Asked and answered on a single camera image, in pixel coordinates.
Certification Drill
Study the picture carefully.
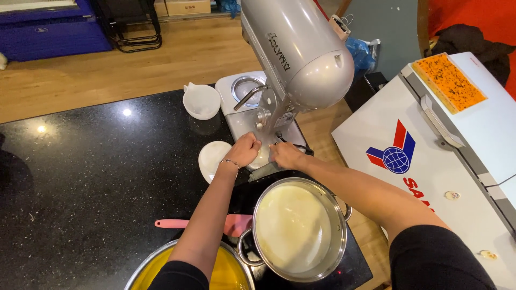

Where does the person's right hand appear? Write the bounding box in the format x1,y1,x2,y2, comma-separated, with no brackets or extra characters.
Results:
269,142,309,171

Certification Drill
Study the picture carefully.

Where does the person's left hand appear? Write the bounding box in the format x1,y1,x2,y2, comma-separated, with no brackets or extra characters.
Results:
223,132,263,168

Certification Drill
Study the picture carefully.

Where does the silver stand mixer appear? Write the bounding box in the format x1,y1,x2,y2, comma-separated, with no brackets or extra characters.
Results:
215,0,356,172

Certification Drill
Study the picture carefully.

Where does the grey folded cloth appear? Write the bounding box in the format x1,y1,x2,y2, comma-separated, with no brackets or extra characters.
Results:
248,162,288,183

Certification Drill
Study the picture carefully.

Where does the white round lid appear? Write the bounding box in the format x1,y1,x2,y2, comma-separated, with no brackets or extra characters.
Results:
198,140,234,184

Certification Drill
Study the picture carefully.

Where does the white plastic measuring jug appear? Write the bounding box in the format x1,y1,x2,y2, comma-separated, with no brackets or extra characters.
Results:
182,82,222,121

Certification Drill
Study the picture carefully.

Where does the creamy white liquid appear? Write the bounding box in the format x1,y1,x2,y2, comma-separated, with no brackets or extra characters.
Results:
255,185,332,274

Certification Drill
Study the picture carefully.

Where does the pink silicone spatula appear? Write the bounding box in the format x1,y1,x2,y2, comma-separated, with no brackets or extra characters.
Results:
155,214,254,238

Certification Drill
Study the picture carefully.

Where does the black box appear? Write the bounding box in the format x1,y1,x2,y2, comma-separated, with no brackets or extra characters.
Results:
344,72,389,113

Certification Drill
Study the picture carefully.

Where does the steel mixing bowl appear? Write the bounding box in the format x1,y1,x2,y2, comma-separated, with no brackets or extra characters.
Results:
124,238,256,290

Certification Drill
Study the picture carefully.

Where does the blue plastic bag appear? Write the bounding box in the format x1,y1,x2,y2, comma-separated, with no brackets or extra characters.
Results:
345,37,381,75

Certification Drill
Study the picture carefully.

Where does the yellow liquid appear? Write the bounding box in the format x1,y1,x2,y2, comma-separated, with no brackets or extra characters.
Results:
130,246,251,290

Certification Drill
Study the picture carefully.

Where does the black induction cooktop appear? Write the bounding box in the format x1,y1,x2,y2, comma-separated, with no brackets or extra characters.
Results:
169,169,374,290

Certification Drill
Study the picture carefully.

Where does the cardboard carton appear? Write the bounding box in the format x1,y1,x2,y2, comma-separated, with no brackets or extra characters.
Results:
155,0,212,17

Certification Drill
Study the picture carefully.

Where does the white chest freezer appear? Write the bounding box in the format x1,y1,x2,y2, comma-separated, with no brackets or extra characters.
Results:
331,52,516,290

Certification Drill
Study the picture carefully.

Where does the orange speckled sponge slab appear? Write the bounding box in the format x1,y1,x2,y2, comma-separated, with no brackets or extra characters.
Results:
411,52,488,115

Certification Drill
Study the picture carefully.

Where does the black cloth heap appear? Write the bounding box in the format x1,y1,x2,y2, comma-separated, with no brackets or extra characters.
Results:
423,23,516,88

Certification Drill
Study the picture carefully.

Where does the blue chest cabinet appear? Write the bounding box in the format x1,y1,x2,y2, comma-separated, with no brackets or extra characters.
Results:
0,0,113,63

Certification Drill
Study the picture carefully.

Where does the black mixer power cable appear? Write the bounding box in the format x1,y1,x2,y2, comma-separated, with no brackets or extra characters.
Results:
275,132,315,157

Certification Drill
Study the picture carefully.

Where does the steel pot with handles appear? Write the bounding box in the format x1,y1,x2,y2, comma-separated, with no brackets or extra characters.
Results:
237,177,353,283

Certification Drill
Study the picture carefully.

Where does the black metal stool frame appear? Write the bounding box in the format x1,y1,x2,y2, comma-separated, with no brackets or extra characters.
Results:
91,0,163,54

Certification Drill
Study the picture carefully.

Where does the orange chair with wooden frame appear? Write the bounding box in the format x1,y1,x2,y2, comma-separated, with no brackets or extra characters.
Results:
417,0,516,99

